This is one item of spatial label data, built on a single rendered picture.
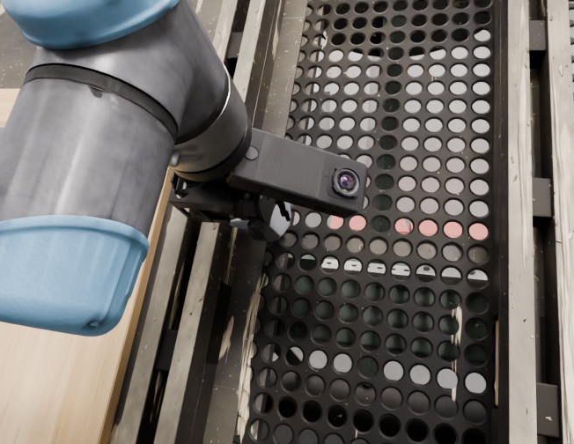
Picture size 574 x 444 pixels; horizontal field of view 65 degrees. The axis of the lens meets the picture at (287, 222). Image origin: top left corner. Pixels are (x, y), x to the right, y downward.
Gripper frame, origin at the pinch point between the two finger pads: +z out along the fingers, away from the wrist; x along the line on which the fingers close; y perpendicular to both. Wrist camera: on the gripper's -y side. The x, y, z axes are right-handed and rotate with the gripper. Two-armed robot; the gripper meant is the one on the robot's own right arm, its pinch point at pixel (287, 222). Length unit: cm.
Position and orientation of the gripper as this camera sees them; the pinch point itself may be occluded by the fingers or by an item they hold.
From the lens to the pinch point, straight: 51.3
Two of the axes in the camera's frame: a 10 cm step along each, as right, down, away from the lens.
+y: -9.6, -0.7, 2.5
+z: 2.2, 3.3, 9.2
